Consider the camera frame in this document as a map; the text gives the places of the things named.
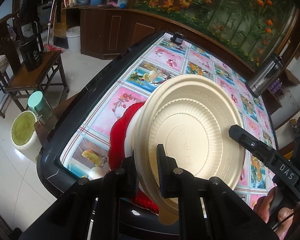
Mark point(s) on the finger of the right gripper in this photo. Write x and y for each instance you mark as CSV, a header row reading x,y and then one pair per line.
x,y
256,147

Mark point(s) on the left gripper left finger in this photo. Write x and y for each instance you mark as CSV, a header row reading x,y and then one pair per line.
x,y
89,208

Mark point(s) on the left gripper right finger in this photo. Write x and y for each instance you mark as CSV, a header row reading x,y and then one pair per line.
x,y
208,209

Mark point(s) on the large red wedding plate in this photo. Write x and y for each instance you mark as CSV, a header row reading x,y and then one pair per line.
x,y
121,147

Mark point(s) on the white bowl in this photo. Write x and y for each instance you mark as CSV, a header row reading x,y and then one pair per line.
x,y
130,133

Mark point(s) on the beige bowl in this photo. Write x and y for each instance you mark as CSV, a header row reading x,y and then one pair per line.
x,y
190,115

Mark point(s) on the person's right hand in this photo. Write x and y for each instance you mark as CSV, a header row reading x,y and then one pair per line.
x,y
285,215

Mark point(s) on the colourful fruit tablecloth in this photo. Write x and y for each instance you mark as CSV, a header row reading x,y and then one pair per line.
x,y
86,153

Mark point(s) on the stainless steel thermos jug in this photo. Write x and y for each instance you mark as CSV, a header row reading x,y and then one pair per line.
x,y
265,75

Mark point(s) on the purple bottles on shelf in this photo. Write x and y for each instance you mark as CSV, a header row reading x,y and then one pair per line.
x,y
276,88

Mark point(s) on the white bucket green contents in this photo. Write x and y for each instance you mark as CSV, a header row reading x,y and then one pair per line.
x,y
24,136

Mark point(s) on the flower garden mural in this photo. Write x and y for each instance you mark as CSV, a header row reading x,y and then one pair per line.
x,y
251,29

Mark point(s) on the wooden side chair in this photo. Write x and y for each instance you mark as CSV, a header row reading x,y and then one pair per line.
x,y
49,73

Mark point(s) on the black kettle on chair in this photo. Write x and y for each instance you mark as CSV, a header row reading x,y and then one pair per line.
x,y
31,53

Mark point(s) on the white plastic bucket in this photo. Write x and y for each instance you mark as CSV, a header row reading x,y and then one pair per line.
x,y
74,39

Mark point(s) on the wooden low cabinet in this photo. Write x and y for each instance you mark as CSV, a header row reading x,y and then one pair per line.
x,y
106,33

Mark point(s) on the tall wooden armchair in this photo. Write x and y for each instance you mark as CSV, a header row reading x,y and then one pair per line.
x,y
9,57

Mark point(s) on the mop with metal handle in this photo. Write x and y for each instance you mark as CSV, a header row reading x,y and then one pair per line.
x,y
49,46

